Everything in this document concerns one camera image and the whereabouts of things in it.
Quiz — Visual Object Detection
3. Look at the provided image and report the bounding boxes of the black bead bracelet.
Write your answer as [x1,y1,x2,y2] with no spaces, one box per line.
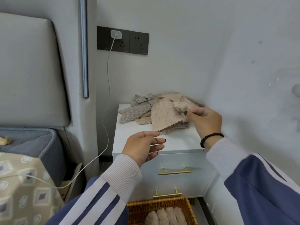
[200,132,225,149]

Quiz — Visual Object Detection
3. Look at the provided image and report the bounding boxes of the person's left forearm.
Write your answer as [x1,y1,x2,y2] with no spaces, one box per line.
[44,154,143,225]

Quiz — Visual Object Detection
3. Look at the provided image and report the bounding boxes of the silver headboard trim strip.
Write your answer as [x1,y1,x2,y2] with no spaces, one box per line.
[79,0,89,99]

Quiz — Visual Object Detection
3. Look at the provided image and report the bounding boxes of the wide black wall socket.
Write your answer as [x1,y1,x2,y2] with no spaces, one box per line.
[96,26,131,53]

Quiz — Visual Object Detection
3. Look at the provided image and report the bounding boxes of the white charging cable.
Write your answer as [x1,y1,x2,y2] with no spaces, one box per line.
[0,37,116,190]

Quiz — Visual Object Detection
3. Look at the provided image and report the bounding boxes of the person's right hand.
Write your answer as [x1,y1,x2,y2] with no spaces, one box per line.
[182,107,223,138]

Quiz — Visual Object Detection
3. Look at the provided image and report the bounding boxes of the person's left hand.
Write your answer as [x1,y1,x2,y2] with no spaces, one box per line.
[122,131,167,168]

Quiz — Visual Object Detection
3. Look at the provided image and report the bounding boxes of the person's right forearm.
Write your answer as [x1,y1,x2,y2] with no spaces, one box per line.
[206,137,300,225]

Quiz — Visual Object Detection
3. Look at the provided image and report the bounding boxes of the narrow black wall socket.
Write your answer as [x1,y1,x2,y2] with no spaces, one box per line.
[129,31,150,55]

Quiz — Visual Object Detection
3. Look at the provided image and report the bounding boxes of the orange wicker basket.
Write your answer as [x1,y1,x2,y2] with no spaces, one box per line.
[126,196,199,225]

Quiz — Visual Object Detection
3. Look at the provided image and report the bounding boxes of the grey padded headboard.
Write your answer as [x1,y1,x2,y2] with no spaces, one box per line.
[0,12,72,127]

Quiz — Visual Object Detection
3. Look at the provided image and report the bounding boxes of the short gold drawer handle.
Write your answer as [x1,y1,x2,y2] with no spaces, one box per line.
[152,185,183,199]

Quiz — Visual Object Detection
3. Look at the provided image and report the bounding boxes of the patterned beige bedspread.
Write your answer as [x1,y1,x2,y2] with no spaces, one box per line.
[0,152,65,225]

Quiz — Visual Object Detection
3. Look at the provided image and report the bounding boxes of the white nightstand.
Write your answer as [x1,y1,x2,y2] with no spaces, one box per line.
[112,103,218,199]

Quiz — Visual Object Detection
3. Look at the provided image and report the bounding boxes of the long gold drawer handle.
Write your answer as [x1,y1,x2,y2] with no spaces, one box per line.
[158,162,193,176]

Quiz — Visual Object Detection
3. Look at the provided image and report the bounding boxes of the light wooden board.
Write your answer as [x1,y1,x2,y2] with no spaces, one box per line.
[60,180,72,201]

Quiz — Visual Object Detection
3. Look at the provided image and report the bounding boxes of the pile of beige grey towels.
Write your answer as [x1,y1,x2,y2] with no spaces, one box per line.
[118,93,204,126]

